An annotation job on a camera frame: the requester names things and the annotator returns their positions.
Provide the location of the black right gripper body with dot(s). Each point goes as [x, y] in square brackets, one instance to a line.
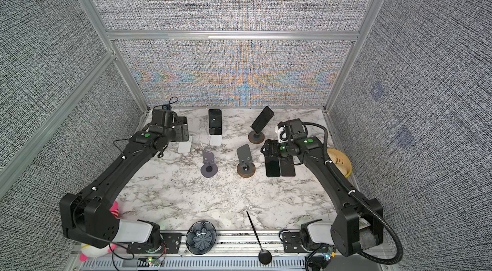
[279, 150]

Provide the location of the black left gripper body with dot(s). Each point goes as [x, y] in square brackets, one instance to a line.
[177, 134]

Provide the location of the purple-edged phone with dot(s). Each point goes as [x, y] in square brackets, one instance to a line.
[272, 166]

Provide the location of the teal-edged phone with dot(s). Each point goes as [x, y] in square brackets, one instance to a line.
[215, 122]

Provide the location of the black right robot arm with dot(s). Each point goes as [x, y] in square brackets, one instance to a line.
[359, 224]

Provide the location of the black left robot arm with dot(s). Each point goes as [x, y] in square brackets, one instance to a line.
[86, 216]

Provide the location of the wood-base stand, back right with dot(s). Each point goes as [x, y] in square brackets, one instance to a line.
[256, 138]

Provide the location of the white phone stand, left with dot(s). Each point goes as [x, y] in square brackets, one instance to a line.
[184, 147]

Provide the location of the white phone stand, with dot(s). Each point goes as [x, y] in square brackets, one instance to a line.
[184, 147]
[216, 140]

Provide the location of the wood-base grey stand, centre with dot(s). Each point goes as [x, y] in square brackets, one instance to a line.
[246, 167]

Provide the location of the white phone stand, middle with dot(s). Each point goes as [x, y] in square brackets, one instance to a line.
[216, 140]

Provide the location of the purple round-base phone stand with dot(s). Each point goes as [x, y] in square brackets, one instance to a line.
[209, 168]

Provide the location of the bamboo steamer basket with buns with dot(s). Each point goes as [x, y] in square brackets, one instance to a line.
[341, 161]

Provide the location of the green-lit circuit board, right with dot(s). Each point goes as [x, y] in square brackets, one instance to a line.
[327, 257]

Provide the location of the green-lit circuit board, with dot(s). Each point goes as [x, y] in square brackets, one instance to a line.
[153, 261]
[327, 257]

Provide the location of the green-lit circuit board, left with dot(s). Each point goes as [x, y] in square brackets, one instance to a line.
[153, 261]

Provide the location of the pink striped plush toy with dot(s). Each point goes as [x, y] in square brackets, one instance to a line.
[88, 251]

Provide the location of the right wrist camera, white mount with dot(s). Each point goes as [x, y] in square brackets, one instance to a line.
[282, 135]

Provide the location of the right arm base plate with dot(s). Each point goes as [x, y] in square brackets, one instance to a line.
[291, 241]

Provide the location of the aluminium front rail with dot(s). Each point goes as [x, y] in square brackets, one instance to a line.
[233, 250]

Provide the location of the black long-handled spoon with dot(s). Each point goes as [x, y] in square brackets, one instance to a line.
[264, 256]

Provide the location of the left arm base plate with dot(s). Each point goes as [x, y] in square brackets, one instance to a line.
[170, 243]

